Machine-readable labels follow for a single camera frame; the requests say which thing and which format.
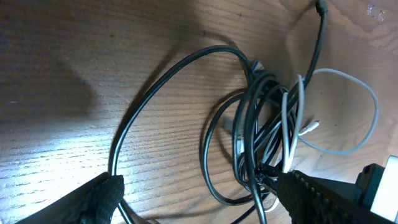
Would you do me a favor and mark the thin black cable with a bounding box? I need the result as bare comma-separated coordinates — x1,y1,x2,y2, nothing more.
107,0,330,224

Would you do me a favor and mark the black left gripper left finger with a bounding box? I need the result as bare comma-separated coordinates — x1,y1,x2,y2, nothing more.
17,172,124,224

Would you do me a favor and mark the white usb cable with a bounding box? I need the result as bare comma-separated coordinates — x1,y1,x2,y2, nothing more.
236,68,380,213

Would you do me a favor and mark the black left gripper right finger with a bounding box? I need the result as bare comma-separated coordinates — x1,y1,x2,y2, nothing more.
275,170,391,224

